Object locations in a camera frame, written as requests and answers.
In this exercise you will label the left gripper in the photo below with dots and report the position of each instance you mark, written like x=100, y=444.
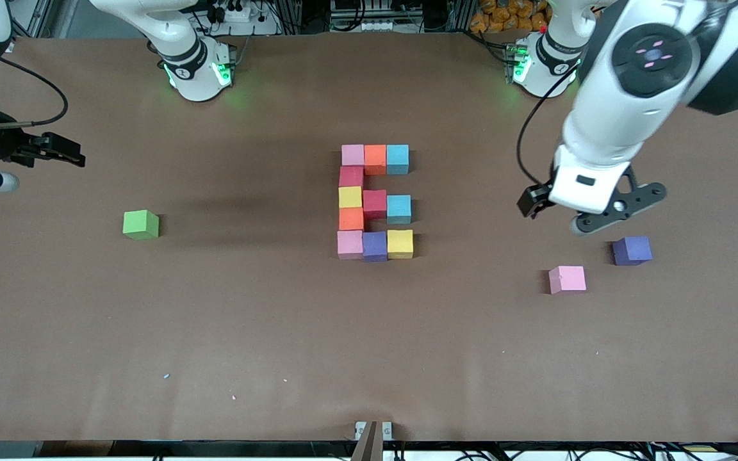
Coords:
x=533, y=198

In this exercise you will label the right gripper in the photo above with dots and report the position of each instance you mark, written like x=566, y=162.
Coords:
x=5, y=145

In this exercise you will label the blue foam cube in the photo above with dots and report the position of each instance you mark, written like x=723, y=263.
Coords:
x=398, y=159
x=399, y=209

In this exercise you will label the yellow foam cube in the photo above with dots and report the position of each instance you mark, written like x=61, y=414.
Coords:
x=400, y=244
x=350, y=196

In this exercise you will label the red foam cube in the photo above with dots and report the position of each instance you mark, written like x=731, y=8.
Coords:
x=351, y=177
x=375, y=203

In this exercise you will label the orange foam cube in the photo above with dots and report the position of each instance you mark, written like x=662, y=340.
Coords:
x=351, y=219
x=375, y=159

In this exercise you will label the purple foam cube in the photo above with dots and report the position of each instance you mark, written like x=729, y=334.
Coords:
x=375, y=246
x=631, y=250

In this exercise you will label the pink foam cube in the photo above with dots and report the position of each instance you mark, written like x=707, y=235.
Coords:
x=352, y=155
x=350, y=244
x=567, y=280

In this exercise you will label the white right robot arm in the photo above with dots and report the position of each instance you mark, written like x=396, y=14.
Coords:
x=189, y=57

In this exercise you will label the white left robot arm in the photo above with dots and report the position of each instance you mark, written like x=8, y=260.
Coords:
x=638, y=83

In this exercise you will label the green foam cube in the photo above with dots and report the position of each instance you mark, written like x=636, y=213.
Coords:
x=140, y=225

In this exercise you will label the orange objects pile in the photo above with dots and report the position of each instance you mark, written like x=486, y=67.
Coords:
x=497, y=19

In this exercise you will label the brown table cover sheet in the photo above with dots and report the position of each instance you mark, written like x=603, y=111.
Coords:
x=369, y=352

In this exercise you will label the white power strip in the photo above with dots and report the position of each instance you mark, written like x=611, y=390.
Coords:
x=375, y=25

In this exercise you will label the aluminium frame post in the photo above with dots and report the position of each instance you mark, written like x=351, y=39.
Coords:
x=29, y=19

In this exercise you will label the metal table edge bracket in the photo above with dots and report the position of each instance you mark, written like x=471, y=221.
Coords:
x=360, y=428

